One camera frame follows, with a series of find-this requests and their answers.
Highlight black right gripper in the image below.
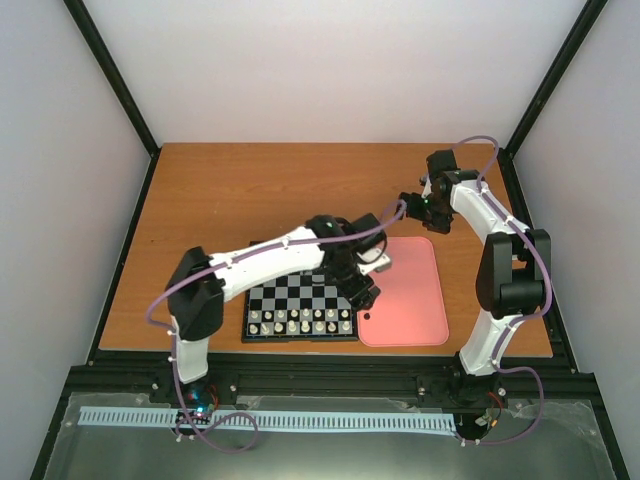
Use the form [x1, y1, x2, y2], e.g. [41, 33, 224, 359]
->
[394, 193, 451, 235]

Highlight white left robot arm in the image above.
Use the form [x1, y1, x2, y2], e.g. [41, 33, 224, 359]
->
[163, 213, 391, 403]

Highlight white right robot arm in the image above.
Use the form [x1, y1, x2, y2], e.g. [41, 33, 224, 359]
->
[399, 150, 553, 377]

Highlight white back rank pieces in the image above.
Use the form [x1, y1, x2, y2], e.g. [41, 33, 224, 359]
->
[246, 321, 357, 337]

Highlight black white chessboard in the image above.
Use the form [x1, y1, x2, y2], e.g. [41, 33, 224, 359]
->
[240, 245, 357, 343]

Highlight pink plastic tray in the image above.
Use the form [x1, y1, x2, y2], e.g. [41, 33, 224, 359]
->
[358, 237, 449, 348]

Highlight white pawn row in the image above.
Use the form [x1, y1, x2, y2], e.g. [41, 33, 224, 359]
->
[246, 308, 352, 323]

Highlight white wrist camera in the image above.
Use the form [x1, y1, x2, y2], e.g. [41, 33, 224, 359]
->
[358, 249, 392, 275]

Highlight light blue cable duct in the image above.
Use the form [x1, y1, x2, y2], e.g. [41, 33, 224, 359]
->
[77, 406, 456, 436]

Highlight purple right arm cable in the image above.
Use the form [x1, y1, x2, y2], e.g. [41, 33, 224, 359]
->
[452, 133, 556, 446]

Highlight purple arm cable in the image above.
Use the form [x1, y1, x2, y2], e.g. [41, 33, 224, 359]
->
[452, 133, 556, 446]
[145, 199, 409, 452]

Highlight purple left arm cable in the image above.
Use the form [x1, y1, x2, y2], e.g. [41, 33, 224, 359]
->
[145, 199, 409, 452]

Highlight black right frame post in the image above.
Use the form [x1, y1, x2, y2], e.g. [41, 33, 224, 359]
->
[502, 0, 610, 157]

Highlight black frame post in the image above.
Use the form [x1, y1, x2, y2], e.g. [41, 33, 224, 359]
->
[62, 0, 162, 157]
[502, 0, 610, 157]

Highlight black aluminium base frame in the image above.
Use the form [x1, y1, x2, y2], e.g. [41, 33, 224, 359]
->
[31, 350, 629, 479]

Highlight black left frame post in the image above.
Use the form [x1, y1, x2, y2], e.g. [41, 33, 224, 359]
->
[62, 0, 162, 157]

